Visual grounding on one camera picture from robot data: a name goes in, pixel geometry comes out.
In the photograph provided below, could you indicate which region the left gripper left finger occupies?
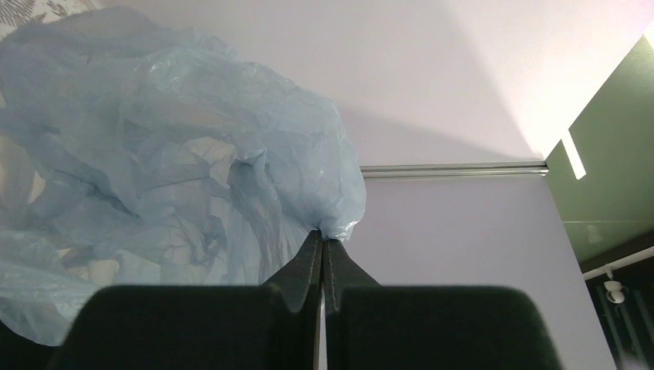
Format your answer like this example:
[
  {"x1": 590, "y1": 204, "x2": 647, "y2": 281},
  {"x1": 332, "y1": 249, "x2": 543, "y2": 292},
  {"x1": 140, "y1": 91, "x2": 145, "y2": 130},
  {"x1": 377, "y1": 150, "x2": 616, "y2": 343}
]
[{"x1": 49, "y1": 230, "x2": 322, "y2": 369}]

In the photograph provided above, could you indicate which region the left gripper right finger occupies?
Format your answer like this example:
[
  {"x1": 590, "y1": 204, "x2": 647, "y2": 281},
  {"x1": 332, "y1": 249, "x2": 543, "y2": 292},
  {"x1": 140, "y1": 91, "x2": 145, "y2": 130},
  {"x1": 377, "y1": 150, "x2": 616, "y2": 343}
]
[{"x1": 322, "y1": 240, "x2": 562, "y2": 369}]

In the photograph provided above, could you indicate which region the light blue plastic trash bag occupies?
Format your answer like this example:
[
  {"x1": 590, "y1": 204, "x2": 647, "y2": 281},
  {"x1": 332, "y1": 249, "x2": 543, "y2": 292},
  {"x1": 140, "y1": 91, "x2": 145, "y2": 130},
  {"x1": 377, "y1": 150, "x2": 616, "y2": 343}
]
[{"x1": 1, "y1": 7, "x2": 366, "y2": 346}]

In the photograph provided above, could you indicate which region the floral patterned table mat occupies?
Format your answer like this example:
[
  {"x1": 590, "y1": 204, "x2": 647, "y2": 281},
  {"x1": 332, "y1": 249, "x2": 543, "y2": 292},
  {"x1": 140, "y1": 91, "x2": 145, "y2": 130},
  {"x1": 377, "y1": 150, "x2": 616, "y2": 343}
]
[{"x1": 1, "y1": 0, "x2": 103, "y2": 39}]

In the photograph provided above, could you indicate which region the aluminium frame post right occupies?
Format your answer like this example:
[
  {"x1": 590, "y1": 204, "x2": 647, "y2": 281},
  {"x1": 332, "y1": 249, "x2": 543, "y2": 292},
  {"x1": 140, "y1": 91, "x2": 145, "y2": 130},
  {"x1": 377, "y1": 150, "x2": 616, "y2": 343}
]
[{"x1": 360, "y1": 161, "x2": 548, "y2": 180}]

